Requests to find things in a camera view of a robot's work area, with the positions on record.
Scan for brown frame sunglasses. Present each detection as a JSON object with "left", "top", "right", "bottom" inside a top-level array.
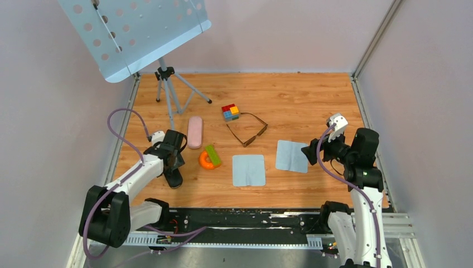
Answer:
[{"left": 225, "top": 112, "right": 268, "bottom": 147}]

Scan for perforated music stand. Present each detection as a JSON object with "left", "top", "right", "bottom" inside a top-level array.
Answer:
[{"left": 57, "top": 0, "right": 213, "bottom": 131}]

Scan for blue cleaning cloth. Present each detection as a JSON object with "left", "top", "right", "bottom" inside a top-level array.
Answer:
[
  {"left": 232, "top": 155, "right": 266, "bottom": 187},
  {"left": 276, "top": 140, "right": 308, "bottom": 174}
]

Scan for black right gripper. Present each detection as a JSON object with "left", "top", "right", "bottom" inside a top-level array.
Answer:
[{"left": 301, "top": 127, "right": 356, "bottom": 165}]

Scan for colourful toy brick cube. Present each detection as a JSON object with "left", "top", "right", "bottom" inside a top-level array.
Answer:
[{"left": 221, "top": 104, "right": 240, "bottom": 122}]

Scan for right blue cleaning cloth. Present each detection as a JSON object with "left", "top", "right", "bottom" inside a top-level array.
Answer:
[{"left": 276, "top": 140, "right": 308, "bottom": 174}]

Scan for pink glasses case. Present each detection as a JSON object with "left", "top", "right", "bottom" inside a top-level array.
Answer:
[{"left": 187, "top": 116, "right": 204, "bottom": 149}]

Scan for green toy brick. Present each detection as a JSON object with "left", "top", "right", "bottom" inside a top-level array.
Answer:
[{"left": 205, "top": 145, "right": 221, "bottom": 168}]

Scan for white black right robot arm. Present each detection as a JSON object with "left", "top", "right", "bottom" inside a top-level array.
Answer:
[{"left": 301, "top": 123, "right": 393, "bottom": 267}]

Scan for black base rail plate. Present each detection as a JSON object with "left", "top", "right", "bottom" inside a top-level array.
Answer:
[{"left": 129, "top": 208, "right": 337, "bottom": 251}]

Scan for left blue cleaning cloth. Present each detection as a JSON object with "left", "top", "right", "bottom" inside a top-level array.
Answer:
[{"left": 232, "top": 155, "right": 266, "bottom": 187}]

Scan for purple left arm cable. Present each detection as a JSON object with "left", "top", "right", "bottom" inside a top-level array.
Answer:
[{"left": 81, "top": 108, "right": 207, "bottom": 260}]

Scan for orange ring toy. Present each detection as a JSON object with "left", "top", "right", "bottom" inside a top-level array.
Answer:
[{"left": 199, "top": 151, "right": 221, "bottom": 170}]

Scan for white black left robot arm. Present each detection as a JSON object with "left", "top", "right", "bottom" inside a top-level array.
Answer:
[{"left": 79, "top": 130, "right": 187, "bottom": 248}]

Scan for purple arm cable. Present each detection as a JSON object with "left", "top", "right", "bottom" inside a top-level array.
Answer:
[
  {"left": 316, "top": 123, "right": 382, "bottom": 268},
  {"left": 81, "top": 108, "right": 207, "bottom": 260}
]

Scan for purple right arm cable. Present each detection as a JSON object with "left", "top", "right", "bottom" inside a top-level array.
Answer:
[{"left": 316, "top": 123, "right": 382, "bottom": 268}]

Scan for black glasses case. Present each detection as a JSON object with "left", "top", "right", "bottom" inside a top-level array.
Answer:
[{"left": 163, "top": 167, "right": 183, "bottom": 189}]

